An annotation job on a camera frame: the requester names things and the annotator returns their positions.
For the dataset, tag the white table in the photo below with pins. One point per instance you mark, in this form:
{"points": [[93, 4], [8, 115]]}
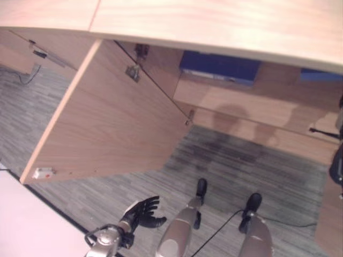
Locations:
{"points": [[32, 217]]}

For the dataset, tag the open wooden cabinet door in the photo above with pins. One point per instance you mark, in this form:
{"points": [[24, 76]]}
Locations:
{"points": [[107, 115]]}

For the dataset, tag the white magnetic door catch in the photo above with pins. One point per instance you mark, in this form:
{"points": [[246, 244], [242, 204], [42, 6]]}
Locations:
{"points": [[43, 173]]}

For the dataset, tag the metal door hinge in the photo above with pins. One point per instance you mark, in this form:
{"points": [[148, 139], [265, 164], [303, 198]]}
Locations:
{"points": [[133, 71]]}

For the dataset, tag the blue folder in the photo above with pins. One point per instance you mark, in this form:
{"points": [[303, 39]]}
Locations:
{"points": [[320, 75], [218, 67]]}

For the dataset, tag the silver right robot leg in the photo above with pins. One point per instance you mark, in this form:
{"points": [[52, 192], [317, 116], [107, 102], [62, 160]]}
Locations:
{"points": [[254, 230]]}

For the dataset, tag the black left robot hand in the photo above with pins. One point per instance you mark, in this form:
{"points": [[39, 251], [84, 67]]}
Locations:
{"points": [[144, 212]]}

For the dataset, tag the silver left robot leg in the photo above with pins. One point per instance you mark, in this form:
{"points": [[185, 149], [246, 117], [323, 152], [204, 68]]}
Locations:
{"points": [[179, 227]]}

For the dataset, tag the silver robot leg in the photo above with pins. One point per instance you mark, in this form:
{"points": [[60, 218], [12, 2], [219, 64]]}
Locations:
{"points": [[179, 227], [254, 230]]}

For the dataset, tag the wooden office cabinet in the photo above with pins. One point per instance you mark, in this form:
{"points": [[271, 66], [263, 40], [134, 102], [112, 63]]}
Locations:
{"points": [[214, 61]]}

